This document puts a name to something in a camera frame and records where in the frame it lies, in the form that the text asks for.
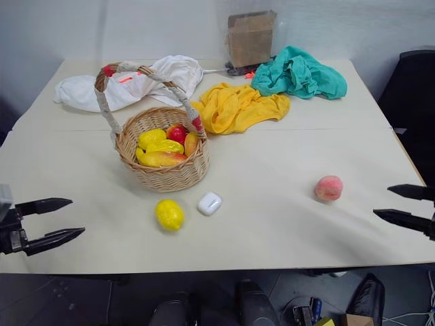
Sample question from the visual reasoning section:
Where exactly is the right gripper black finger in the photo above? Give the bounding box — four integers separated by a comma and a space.
387, 184, 435, 202
372, 209, 435, 241

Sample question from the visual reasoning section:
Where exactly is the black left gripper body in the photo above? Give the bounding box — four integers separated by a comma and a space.
0, 207, 30, 255

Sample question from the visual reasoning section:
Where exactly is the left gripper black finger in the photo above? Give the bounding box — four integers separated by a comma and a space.
15, 198, 74, 217
25, 227, 86, 257

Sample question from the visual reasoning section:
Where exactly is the black chair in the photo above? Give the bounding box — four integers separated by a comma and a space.
377, 49, 435, 187

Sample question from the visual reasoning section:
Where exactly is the pink peach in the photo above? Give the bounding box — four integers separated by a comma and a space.
314, 175, 344, 202

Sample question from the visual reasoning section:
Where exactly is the black bag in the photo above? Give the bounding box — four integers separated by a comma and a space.
345, 272, 387, 326

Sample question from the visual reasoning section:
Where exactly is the small brown cardboard box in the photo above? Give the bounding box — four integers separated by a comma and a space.
339, 313, 375, 326

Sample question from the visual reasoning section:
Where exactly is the white cloth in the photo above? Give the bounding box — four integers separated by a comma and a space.
54, 55, 204, 113

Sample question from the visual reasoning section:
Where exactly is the large yellow red mango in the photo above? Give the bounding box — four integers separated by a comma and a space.
135, 147, 188, 168

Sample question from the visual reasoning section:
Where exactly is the yellow ridged starfruit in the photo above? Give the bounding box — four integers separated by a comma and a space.
145, 139, 186, 156

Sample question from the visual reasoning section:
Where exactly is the dark rounded shape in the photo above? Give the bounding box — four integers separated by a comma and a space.
235, 278, 280, 326
148, 291, 192, 326

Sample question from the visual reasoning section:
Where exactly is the red apple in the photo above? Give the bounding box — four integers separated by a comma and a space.
165, 124, 188, 147

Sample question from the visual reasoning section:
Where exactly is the small orange yellow mango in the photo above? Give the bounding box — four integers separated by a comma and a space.
184, 131, 200, 158

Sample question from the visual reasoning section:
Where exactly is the white earbuds case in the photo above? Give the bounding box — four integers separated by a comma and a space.
196, 192, 223, 216

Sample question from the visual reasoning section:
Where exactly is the teal cloth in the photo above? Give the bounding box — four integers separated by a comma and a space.
251, 45, 349, 101

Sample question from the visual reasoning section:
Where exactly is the yellow cloth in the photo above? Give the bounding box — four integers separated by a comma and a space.
190, 81, 292, 135

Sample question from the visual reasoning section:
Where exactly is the black flat object with orange bits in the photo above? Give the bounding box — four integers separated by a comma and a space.
224, 60, 273, 80

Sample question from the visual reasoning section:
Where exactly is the cardboard box in clear plastic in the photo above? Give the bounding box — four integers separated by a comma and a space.
224, 10, 279, 69

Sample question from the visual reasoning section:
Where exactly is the white cable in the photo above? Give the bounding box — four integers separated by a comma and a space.
386, 288, 435, 326

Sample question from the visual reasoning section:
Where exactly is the wicker basket with handle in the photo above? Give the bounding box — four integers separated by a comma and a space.
94, 60, 211, 194

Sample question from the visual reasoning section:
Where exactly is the metal tool with blue handle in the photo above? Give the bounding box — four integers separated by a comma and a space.
291, 296, 324, 326

